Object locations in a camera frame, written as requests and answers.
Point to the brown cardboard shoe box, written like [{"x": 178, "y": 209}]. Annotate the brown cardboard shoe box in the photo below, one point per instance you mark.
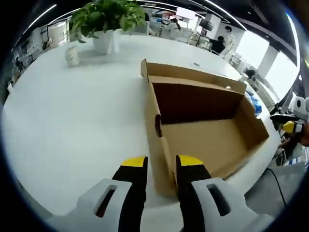
[{"x": 205, "y": 135}]

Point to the blue soft tissue pack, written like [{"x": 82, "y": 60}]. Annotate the blue soft tissue pack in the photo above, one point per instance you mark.
[{"x": 254, "y": 104}]

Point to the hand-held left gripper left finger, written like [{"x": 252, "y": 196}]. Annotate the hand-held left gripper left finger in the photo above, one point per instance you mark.
[{"x": 132, "y": 193}]

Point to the large hanging monitor screen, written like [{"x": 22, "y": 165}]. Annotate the large hanging monitor screen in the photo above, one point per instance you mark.
[{"x": 185, "y": 14}]

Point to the dark monitor screen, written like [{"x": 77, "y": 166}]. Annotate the dark monitor screen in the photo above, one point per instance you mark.
[{"x": 207, "y": 24}]

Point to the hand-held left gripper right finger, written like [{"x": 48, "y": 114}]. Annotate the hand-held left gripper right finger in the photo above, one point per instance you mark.
[{"x": 193, "y": 193}]

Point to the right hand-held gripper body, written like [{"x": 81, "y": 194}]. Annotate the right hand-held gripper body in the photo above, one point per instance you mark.
[{"x": 301, "y": 107}]

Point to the green potted plant white pot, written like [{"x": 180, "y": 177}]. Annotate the green potted plant white pot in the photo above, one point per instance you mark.
[{"x": 106, "y": 17}]

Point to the blue white partition board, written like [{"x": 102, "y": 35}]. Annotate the blue white partition board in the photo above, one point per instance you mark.
[{"x": 301, "y": 157}]

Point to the person's right hand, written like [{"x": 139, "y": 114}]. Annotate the person's right hand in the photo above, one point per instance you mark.
[{"x": 304, "y": 139}]

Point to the white paper cup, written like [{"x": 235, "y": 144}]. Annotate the white paper cup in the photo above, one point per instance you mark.
[{"x": 73, "y": 56}]

